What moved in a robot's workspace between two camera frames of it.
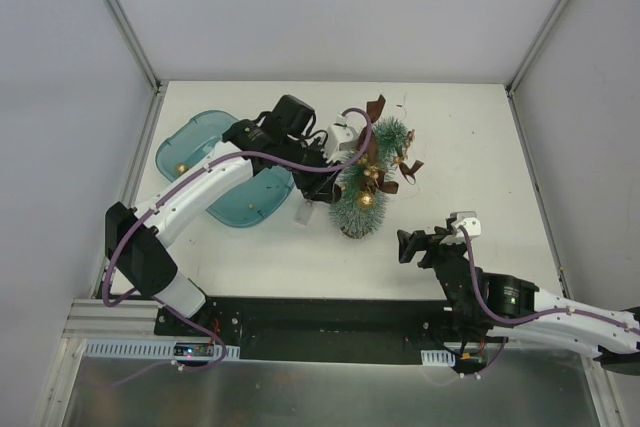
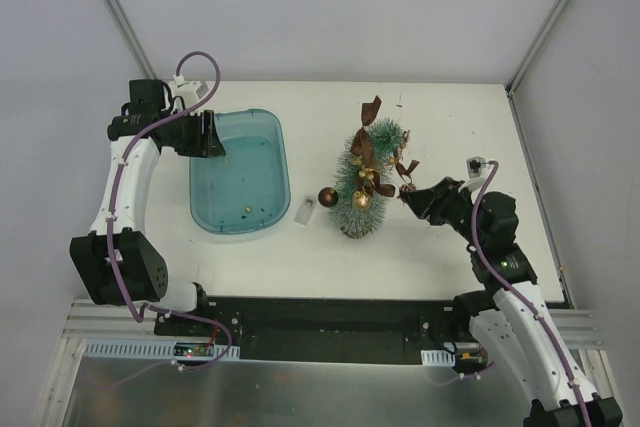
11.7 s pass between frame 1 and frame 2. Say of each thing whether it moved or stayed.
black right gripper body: moved
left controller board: stayed
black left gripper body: moved
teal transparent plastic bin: moved
